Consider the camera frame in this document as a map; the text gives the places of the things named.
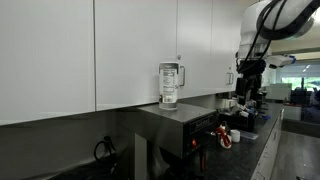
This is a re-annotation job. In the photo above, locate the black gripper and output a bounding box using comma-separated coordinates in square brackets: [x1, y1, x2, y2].
[235, 60, 266, 108]

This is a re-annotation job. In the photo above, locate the white sugar canister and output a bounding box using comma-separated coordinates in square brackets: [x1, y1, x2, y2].
[159, 62, 179, 110]

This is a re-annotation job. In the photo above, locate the white cupboard door with handle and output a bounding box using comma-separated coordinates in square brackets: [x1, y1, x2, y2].
[177, 0, 212, 98]

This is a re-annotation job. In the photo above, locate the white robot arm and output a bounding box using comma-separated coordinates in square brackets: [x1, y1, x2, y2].
[236, 0, 320, 105]

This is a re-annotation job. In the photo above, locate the white cupboard door right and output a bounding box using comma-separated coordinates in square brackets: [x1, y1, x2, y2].
[211, 0, 247, 92]

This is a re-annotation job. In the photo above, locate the white cupboard door far left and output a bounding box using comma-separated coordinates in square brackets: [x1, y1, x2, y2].
[0, 0, 95, 125]

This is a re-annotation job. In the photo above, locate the black organizer tray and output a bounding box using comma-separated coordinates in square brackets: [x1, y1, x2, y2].
[218, 110, 257, 132]

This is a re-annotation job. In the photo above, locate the clear plastic container lid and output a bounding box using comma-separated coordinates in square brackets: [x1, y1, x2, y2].
[239, 130, 259, 140]

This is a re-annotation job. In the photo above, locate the white mug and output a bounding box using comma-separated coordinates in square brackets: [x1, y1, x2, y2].
[231, 129, 240, 143]

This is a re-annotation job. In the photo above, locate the stainless steel coffee machine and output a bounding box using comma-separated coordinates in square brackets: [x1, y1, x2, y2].
[119, 103, 215, 180]

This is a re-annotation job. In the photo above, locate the red handled tap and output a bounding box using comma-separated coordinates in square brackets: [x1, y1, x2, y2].
[216, 127, 232, 149]

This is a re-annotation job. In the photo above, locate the black power cable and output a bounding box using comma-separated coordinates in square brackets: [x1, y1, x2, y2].
[93, 135, 118, 174]

